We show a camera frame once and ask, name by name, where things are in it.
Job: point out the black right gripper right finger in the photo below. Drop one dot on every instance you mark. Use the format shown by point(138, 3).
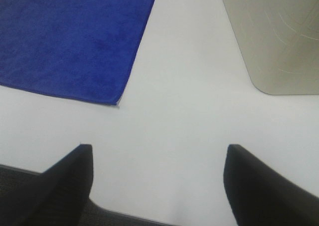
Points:
point(259, 196)

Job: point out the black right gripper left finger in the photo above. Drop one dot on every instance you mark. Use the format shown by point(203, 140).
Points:
point(57, 197)

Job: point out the blue microfiber towel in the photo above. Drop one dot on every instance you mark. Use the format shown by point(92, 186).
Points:
point(75, 49)

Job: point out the beige plastic bin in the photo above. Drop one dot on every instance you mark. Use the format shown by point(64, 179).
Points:
point(279, 42)

